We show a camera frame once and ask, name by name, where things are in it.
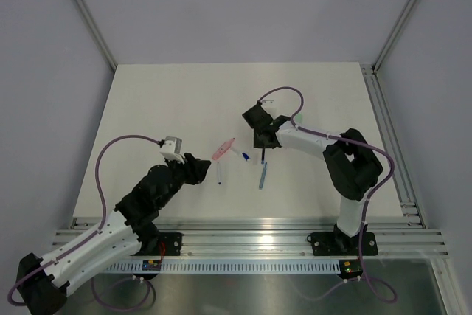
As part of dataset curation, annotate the pink translucent highlighter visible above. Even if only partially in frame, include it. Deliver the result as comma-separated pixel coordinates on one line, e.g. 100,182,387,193
212,138,235,161

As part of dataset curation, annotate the white marker blue tip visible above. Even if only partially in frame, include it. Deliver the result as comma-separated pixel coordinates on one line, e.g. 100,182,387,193
216,161,223,185

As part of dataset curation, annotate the right aluminium frame post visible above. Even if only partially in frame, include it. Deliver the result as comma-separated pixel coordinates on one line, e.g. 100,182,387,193
371,0,420,75

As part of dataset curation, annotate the right side aluminium rail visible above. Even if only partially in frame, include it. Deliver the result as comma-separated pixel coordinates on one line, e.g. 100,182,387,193
360,63,428,229

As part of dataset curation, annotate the clear highlighter cap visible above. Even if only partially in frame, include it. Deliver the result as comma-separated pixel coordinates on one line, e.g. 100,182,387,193
231,147,241,156

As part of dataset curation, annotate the white slotted cable duct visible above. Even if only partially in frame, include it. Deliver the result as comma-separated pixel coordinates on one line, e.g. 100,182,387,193
105,259,340,274

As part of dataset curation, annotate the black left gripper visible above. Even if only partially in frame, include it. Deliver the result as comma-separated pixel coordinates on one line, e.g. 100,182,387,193
157,153,210,208

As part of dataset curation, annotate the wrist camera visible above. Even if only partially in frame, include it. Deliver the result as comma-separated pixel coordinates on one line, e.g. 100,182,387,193
259,99,277,116
159,136,184,163

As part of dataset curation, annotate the left aluminium frame post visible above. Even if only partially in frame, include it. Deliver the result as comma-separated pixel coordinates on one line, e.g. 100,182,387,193
71,0,118,72

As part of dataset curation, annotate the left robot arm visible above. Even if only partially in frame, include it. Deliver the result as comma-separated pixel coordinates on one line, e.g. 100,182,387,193
15,153,211,314

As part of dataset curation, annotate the controller board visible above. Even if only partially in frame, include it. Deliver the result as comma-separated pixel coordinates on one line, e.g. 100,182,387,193
142,260,162,272
339,260,363,280

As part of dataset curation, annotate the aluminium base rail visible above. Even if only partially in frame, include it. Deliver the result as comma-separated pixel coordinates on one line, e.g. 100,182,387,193
51,217,449,259

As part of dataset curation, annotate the right controller board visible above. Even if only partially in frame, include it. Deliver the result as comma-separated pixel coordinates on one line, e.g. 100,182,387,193
339,260,363,280

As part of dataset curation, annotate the aluminium frame post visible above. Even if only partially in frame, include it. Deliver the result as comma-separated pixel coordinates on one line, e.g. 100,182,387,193
71,0,118,72
371,0,420,75

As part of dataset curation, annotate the light blue pen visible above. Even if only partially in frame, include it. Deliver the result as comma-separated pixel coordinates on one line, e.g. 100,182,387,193
258,162,268,190

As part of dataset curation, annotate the left controller board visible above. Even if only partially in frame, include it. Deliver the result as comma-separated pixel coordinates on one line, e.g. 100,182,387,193
142,260,162,272

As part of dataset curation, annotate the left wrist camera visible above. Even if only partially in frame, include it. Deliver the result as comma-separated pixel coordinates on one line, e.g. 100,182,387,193
159,136,184,163

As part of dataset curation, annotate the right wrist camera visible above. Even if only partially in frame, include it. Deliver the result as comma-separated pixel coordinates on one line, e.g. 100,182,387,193
259,99,277,116

